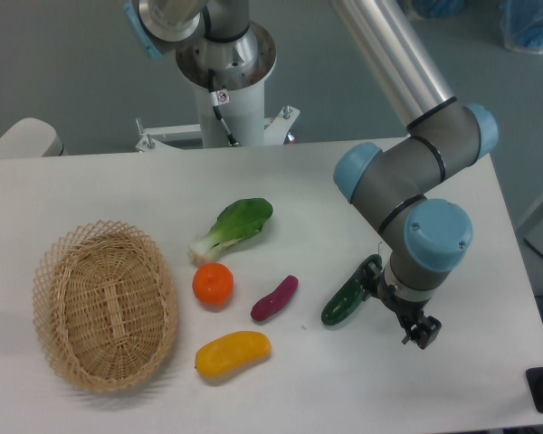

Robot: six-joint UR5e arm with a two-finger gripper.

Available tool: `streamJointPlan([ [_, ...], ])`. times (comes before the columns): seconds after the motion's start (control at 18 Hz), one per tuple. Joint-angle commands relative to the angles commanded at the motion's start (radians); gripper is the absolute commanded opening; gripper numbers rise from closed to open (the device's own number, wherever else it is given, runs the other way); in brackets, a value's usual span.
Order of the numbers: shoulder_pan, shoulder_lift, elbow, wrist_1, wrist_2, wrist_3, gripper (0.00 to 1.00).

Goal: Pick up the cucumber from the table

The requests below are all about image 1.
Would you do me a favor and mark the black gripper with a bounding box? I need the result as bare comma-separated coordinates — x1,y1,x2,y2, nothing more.
355,256,442,349

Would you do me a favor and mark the dark green cucumber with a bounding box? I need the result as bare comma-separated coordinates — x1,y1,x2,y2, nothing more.
320,266,364,326

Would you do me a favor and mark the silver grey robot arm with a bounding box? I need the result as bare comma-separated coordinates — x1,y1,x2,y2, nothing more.
124,1,499,348

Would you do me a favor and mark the purple sweet potato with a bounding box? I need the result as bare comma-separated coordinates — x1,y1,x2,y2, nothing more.
251,275,299,322

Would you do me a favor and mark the green bok choy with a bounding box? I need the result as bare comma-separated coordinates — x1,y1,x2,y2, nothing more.
188,198,273,267

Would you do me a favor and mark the yellow mango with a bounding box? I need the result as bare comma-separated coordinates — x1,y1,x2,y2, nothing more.
195,331,272,379

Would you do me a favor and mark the orange tangerine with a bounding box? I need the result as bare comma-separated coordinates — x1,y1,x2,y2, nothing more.
192,262,234,308

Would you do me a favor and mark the woven wicker basket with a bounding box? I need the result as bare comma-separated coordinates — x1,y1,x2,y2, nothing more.
33,221,178,392

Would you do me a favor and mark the blue plastic bag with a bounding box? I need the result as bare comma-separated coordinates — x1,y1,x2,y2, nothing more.
500,0,543,54

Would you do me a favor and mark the white chair back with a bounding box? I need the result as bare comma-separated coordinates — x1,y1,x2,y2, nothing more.
0,118,68,160

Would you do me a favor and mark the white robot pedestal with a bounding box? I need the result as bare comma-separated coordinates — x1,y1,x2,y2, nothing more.
137,22,300,152

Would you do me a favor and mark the black pedestal cable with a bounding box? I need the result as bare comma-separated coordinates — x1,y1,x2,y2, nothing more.
206,67,241,147

